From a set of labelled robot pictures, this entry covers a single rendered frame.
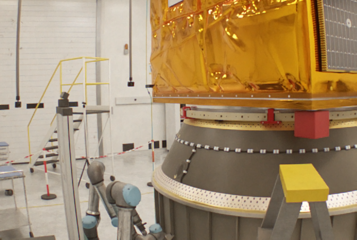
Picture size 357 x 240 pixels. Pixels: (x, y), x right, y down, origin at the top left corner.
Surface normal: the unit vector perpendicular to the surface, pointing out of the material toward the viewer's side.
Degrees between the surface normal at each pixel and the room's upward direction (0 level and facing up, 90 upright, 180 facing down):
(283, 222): 87
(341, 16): 90
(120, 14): 90
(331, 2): 90
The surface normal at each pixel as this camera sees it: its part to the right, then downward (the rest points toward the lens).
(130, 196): 0.80, -0.13
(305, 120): -0.88, 0.04
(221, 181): -0.56, -0.43
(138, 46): 0.50, 0.02
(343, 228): 0.11, 0.04
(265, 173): -0.35, -0.43
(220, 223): -0.59, 0.04
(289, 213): -0.21, -0.02
